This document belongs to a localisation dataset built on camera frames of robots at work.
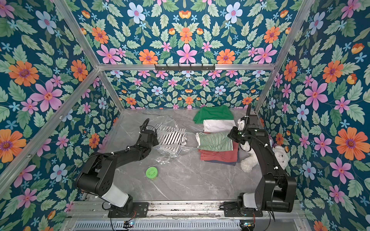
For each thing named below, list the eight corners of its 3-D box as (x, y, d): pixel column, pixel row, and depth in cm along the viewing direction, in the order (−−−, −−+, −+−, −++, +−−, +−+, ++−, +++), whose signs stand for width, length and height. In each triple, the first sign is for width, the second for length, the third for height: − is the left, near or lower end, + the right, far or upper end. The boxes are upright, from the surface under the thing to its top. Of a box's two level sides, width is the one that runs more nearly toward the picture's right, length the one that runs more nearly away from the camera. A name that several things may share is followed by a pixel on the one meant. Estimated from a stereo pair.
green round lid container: (146, 179, 86) (144, 176, 82) (149, 169, 90) (146, 166, 86) (158, 179, 86) (156, 176, 82) (159, 169, 90) (158, 166, 86)
